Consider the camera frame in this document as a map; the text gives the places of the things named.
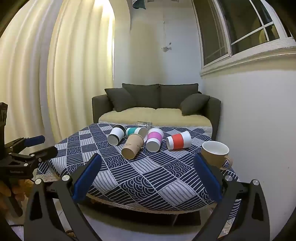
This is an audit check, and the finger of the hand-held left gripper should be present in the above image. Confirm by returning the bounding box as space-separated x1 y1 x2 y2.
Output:
10 146 58 163
5 135 46 154

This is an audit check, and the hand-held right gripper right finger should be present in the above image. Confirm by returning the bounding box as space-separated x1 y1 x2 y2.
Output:
192 153 271 241

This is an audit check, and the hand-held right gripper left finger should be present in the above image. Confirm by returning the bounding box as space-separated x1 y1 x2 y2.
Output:
24 153 103 241

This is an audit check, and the red and white cup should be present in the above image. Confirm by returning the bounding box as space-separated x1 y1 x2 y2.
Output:
166 131 192 151

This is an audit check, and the white cup with black band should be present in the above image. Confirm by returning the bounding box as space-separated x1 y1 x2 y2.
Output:
107 124 126 146

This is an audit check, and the brown paper cup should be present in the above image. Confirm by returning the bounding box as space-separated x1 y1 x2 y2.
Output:
121 133 144 160

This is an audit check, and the teal and white cup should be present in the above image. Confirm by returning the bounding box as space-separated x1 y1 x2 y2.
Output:
125 126 148 142

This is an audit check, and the pink and white cup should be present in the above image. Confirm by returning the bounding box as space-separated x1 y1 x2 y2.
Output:
146 127 164 153

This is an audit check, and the person's left hand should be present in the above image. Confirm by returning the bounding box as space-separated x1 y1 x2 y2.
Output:
0 179 27 202

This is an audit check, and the brown mug with white inside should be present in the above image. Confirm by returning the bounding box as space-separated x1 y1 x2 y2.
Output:
200 141 233 171

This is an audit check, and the blue patterned tablecloth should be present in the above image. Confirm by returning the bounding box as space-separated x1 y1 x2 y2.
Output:
36 123 240 212

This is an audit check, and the dark green sofa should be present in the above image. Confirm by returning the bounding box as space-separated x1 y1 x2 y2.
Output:
92 83 221 142

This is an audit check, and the dark green throw pillow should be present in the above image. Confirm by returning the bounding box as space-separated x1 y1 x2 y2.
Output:
180 93 210 116
105 88 137 113

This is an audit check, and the cream curtain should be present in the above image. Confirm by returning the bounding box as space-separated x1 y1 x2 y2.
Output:
0 0 115 152

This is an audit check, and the clear glass dish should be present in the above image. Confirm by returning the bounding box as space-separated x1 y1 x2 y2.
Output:
136 121 153 130

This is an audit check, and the cream sofa blanket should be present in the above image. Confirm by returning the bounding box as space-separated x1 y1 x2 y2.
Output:
99 107 213 131

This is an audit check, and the white framed window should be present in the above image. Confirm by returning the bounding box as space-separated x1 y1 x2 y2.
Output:
193 0 296 76

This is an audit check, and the hanging grey cloth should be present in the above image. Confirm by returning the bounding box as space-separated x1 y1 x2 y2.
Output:
132 0 147 10

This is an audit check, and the hanging wall hook with cord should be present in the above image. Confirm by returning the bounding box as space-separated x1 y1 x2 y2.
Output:
161 14 173 53

